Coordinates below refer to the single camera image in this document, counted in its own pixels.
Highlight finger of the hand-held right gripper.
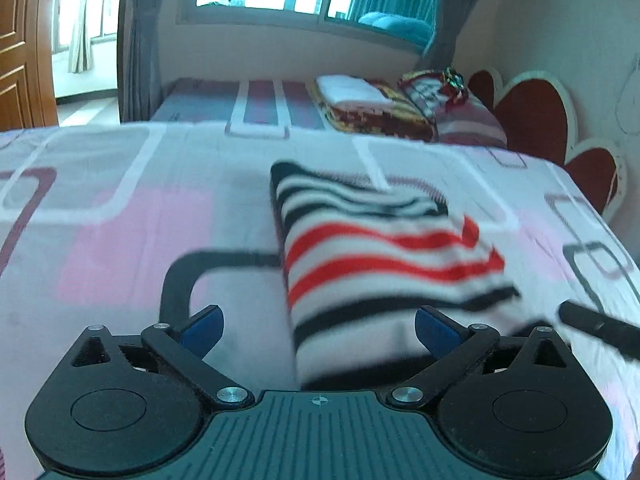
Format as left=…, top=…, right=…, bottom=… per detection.
left=557, top=300, right=640, bottom=362

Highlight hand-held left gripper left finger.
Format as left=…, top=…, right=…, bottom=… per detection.
left=70, top=304, right=254, bottom=407

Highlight white folded towel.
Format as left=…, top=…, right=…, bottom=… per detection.
left=315, top=74, right=397, bottom=109

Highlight brown wooden door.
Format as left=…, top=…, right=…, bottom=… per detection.
left=0, top=0, right=59, bottom=132

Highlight pink white patterned bed sheet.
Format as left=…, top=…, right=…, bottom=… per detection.
left=0, top=122, right=640, bottom=480

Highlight red yellow patterned blanket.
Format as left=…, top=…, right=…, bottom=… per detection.
left=309, top=77, right=440, bottom=144

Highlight black white red striped shirt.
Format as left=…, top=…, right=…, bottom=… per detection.
left=269, top=160, right=525, bottom=392

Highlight red heart-shaped headboard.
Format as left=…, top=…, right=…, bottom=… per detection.
left=467, top=67, right=628, bottom=222

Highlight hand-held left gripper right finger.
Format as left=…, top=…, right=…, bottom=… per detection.
left=387, top=305, right=571, bottom=407

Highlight grey curtain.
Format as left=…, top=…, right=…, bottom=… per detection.
left=116, top=0, right=167, bottom=124
left=422, top=0, right=477, bottom=67

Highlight maroon grey striped bed sheet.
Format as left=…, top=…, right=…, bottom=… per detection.
left=150, top=77, right=328, bottom=139

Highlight red white patterned pillow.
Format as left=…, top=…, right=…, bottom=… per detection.
left=398, top=67, right=472, bottom=112

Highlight white sheer curtain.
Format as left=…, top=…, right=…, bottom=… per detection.
left=66, top=0, right=97, bottom=74

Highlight maroon striped pillow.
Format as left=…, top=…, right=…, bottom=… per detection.
left=434, top=94, right=509, bottom=149

